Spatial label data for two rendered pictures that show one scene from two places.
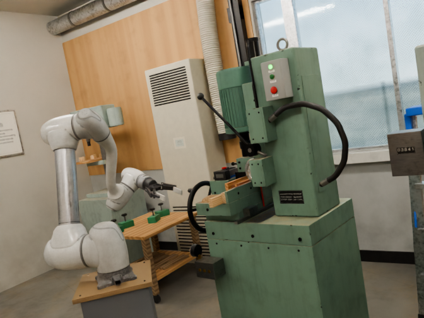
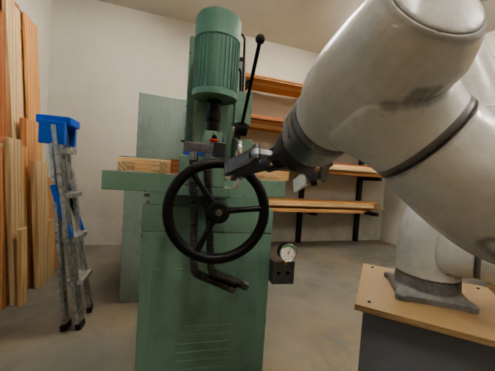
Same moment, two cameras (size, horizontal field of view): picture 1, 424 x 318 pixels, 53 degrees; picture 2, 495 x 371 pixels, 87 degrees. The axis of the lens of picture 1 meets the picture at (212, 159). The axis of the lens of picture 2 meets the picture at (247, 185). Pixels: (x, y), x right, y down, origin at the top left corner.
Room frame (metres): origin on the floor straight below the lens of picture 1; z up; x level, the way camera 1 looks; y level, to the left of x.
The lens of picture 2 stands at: (2.87, 0.55, 0.91)
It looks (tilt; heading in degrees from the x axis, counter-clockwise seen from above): 2 degrees down; 216
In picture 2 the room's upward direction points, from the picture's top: 4 degrees clockwise
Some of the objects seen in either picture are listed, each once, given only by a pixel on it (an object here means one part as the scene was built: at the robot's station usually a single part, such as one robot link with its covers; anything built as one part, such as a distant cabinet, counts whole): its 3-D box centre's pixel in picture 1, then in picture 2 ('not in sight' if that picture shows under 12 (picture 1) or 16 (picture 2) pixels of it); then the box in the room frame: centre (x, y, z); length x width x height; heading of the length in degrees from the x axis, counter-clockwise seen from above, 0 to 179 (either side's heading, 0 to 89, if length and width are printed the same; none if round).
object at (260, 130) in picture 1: (261, 124); (241, 110); (1.86, -0.24, 1.22); 0.09 x 0.08 x 0.15; 48
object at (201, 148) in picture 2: (224, 173); (205, 149); (2.27, -0.06, 0.99); 0.13 x 0.11 x 0.06; 138
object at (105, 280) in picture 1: (115, 274); (423, 279); (1.96, 0.54, 0.65); 0.22 x 0.18 x 0.06; 18
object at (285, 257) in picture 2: (197, 252); (286, 254); (2.06, 0.15, 0.65); 0.06 x 0.04 x 0.08; 138
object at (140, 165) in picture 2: (252, 186); (211, 171); (2.11, -0.18, 0.92); 0.65 x 0.02 x 0.04; 138
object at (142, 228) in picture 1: (151, 247); not in sight; (3.44, 0.62, 0.32); 0.66 x 0.57 x 0.64; 144
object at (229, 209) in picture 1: (241, 194); (199, 184); (2.22, -0.12, 0.87); 0.61 x 0.30 x 0.06; 138
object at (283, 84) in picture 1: (276, 79); (238, 80); (1.80, -0.32, 1.40); 0.10 x 0.06 x 0.16; 48
